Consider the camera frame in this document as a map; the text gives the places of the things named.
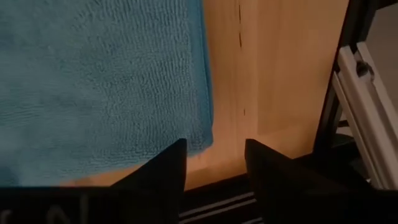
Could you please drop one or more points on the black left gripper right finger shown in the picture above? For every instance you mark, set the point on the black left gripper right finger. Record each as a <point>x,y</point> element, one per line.
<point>273,174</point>

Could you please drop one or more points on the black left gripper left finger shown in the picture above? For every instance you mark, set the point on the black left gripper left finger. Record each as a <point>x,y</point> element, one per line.
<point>168,168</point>

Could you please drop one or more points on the blue microfiber towel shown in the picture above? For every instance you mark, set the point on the blue microfiber towel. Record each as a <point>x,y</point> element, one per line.
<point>93,87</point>

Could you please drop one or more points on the silver aluminium rail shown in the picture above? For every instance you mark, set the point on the silver aluminium rail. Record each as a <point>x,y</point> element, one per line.
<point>363,109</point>

